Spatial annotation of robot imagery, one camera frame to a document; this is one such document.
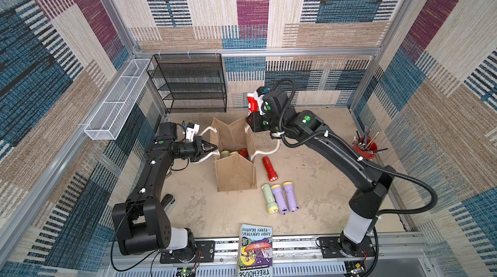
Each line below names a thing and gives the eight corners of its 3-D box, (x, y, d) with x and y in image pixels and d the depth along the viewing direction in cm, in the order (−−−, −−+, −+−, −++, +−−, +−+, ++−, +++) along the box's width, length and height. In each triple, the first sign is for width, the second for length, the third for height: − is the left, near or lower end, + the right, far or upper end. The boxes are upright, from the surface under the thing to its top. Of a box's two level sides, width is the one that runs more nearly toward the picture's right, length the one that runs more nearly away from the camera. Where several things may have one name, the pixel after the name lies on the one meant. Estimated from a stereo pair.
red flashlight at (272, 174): (269, 182, 92) (270, 179, 90) (262, 160, 100) (262, 157, 98) (278, 180, 93) (278, 177, 91) (269, 158, 101) (270, 155, 99)
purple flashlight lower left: (280, 215, 83) (281, 212, 80) (271, 188, 91) (272, 185, 88) (289, 213, 84) (290, 210, 81) (279, 186, 91) (280, 183, 89)
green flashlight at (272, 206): (269, 215, 83) (269, 212, 81) (259, 187, 91) (259, 184, 89) (278, 212, 84) (279, 209, 82) (268, 184, 92) (268, 182, 89)
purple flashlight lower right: (290, 212, 84) (291, 210, 82) (283, 184, 92) (283, 181, 90) (298, 211, 84) (300, 209, 82) (290, 183, 92) (291, 180, 90)
